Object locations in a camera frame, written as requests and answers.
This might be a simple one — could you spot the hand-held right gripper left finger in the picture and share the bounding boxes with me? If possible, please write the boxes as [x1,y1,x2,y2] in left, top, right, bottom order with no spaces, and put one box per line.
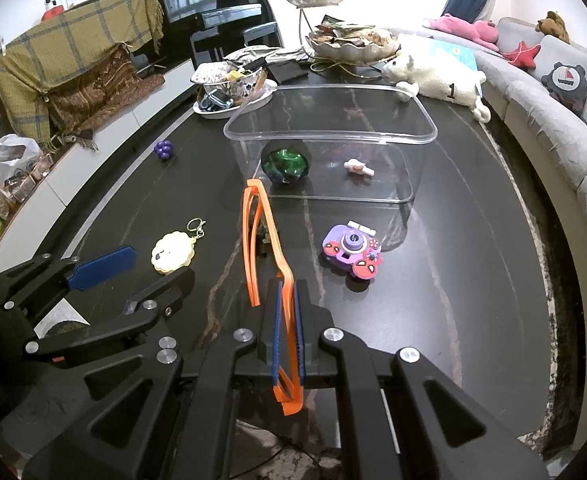
[20,280,281,480]

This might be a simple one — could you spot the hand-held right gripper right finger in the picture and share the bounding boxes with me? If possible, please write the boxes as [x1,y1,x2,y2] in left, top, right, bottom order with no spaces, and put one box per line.
[293,280,549,480]

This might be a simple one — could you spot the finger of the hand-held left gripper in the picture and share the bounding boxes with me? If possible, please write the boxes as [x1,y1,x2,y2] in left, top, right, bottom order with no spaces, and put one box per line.
[0,245,137,313]
[23,266,195,365]

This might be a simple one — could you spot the yellow flower-shaped keychain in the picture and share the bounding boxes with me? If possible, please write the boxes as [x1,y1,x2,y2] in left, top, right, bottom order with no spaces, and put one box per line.
[152,218,206,276]

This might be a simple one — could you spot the orange glasses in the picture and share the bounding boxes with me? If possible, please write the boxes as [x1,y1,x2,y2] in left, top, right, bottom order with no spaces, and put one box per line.
[242,179,305,417]

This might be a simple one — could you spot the purple toy camera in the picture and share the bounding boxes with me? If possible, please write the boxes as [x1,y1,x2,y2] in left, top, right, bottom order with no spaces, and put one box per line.
[322,220,384,281]

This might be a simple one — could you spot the green ball with black band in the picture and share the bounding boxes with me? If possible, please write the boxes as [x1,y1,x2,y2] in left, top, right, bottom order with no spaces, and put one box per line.
[260,142,310,186]

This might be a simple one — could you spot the small pink rabbit figurine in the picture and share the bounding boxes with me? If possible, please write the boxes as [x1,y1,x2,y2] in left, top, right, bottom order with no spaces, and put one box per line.
[343,158,377,178]

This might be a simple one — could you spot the clear plastic container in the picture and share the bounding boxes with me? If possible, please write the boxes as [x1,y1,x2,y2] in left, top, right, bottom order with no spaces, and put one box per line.
[223,84,438,206]

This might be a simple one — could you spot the black marble desktop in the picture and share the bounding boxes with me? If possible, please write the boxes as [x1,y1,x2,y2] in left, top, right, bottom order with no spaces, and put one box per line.
[48,67,559,461]

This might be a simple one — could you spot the white low cabinet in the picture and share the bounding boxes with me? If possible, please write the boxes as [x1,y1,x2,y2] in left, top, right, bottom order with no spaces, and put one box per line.
[0,57,196,281]

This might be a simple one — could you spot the white plastic bag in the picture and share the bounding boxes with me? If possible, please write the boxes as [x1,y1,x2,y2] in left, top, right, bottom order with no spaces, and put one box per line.
[0,134,44,186]

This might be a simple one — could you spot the brown patterned cloth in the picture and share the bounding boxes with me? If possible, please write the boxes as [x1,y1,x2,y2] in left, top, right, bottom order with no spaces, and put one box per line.
[48,42,166,151]

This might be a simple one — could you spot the white oval tray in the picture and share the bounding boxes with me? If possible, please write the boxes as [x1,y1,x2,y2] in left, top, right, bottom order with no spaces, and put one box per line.
[193,80,278,120]

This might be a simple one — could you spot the patterned fabric pouch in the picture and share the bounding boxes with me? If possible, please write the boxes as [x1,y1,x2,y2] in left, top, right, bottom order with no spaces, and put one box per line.
[192,61,234,86]

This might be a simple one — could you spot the yellow plaid blanket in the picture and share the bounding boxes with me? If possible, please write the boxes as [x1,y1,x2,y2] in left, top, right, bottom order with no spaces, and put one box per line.
[0,0,165,148]

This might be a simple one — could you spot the black wallet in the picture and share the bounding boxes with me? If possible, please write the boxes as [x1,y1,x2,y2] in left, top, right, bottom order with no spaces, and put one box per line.
[266,62,308,83]

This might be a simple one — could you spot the crumpled grey bag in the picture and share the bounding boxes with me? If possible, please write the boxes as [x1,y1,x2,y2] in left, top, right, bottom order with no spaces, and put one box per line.
[226,45,304,63]

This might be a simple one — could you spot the black piano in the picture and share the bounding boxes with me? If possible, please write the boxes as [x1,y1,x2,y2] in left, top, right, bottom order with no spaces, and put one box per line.
[150,0,264,61]

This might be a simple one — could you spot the black piano bench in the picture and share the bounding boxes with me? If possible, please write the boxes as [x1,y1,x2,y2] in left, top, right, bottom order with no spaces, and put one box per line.
[190,21,281,63]

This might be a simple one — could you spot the white plush sheep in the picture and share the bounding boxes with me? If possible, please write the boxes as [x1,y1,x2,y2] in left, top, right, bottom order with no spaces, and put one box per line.
[381,54,491,123]

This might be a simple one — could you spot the pile of snack packets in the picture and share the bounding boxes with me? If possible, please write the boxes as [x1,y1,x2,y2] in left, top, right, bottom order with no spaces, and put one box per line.
[313,15,399,46]

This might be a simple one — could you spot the pink plush toy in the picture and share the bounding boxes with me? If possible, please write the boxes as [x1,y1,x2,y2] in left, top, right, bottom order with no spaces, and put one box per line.
[422,14,500,52]

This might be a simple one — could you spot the red starfish plush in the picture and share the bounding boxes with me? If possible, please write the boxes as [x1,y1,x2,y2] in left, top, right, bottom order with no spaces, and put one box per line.
[502,40,541,71]

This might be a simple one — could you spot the navy sailboat cushion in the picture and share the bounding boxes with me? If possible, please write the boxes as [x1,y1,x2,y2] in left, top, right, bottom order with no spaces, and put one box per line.
[541,62,587,118]

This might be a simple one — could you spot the brown plush toy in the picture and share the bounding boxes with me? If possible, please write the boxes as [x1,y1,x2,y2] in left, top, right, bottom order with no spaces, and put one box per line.
[537,10,571,45]

